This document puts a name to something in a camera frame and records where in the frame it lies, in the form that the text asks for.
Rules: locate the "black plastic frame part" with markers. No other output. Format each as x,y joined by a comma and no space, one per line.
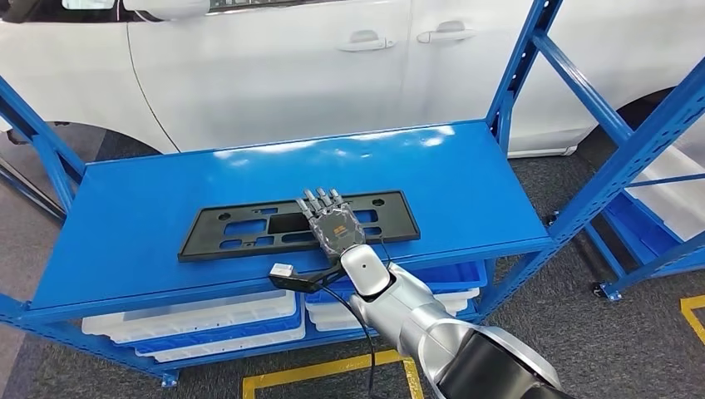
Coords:
402,220

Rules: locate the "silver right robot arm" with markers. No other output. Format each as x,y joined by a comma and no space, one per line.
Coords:
396,314

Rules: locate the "blue metal shelf rack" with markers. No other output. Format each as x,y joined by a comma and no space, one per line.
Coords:
138,220

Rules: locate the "blue wheeled shelf rack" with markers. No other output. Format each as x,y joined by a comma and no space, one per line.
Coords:
655,262

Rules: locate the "white car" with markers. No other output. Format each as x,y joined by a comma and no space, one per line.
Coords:
275,82

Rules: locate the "translucent white plastic bin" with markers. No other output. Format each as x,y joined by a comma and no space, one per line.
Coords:
193,316

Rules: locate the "large white plastic bin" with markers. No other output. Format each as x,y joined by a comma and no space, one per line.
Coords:
677,204

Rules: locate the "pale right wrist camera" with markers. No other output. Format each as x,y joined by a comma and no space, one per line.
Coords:
281,270

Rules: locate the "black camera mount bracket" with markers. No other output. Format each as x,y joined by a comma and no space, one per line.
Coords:
297,284

